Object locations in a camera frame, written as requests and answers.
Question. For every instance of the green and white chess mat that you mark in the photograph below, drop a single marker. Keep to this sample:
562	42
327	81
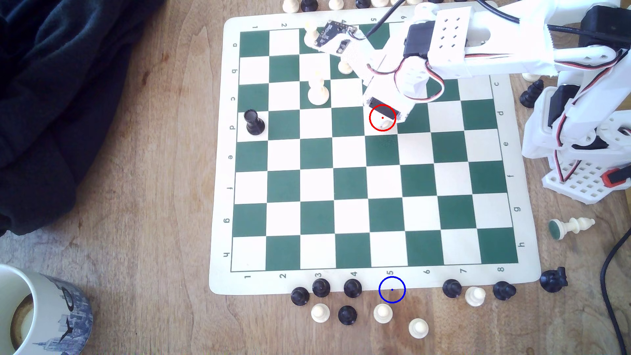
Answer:
315	187

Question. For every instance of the black chess bishop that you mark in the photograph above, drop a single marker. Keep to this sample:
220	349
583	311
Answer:
531	94

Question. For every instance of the black camera circuit board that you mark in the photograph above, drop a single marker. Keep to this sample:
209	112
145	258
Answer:
333	35

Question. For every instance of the black chess knight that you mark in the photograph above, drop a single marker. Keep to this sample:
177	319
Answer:
553	279

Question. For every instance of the white mug with skyline print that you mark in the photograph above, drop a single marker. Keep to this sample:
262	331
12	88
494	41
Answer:
54	315

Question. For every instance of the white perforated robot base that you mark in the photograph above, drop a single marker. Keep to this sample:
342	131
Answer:
581	182

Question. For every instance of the white piece with green felt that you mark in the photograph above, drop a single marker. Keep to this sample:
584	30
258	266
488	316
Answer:
574	226

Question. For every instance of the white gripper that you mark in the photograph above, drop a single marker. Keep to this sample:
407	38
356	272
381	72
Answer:
381	111

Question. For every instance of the dark blue cloth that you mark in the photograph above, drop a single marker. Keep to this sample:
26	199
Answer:
59	98

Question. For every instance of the black chess pawn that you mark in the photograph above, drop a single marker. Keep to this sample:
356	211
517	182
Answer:
299	296
352	288
347	315
504	290
363	3
309	4
452	288
321	287

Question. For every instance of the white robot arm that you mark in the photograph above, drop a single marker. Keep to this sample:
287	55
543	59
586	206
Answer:
512	47

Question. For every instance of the black chess rook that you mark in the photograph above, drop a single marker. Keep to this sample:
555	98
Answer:
254	123

